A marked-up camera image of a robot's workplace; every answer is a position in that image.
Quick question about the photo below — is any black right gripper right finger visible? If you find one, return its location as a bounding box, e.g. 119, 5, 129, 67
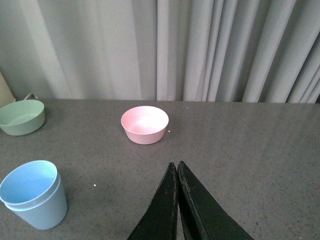
177, 161, 252, 240

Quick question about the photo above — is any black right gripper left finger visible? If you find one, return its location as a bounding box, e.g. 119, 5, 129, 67
128, 162, 179, 240

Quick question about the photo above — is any blue cup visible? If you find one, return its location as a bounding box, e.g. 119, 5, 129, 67
0, 160, 61, 211
5, 179, 68, 230

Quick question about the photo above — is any pink bowl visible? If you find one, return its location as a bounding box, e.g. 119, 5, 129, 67
120, 106, 169, 145

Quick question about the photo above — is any grey curtain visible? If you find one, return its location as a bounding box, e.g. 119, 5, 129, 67
0, 0, 320, 103

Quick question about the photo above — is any green bowl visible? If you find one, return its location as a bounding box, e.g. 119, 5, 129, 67
0, 100, 45, 136

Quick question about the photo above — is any cream toaster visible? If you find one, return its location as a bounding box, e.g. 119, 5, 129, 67
0, 73, 16, 108

